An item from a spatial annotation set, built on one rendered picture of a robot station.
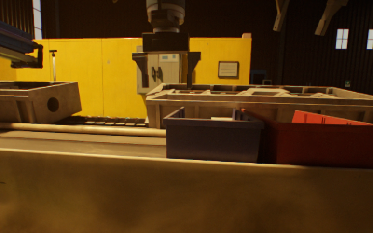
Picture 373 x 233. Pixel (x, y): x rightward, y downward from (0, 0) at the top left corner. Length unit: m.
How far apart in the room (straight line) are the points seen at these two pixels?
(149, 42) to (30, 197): 0.47
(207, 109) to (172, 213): 0.51
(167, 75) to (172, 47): 2.44
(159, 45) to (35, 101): 0.77
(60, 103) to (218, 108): 0.90
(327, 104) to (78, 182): 0.89
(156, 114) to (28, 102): 0.62
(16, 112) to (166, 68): 2.20
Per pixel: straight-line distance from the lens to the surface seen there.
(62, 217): 0.52
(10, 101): 1.24
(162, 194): 0.39
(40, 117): 1.18
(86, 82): 3.77
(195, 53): 0.55
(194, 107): 0.81
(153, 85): 3.03
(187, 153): 0.37
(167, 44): 0.55
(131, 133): 0.86
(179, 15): 0.56
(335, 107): 0.95
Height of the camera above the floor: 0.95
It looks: 7 degrees down
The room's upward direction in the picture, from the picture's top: 1 degrees clockwise
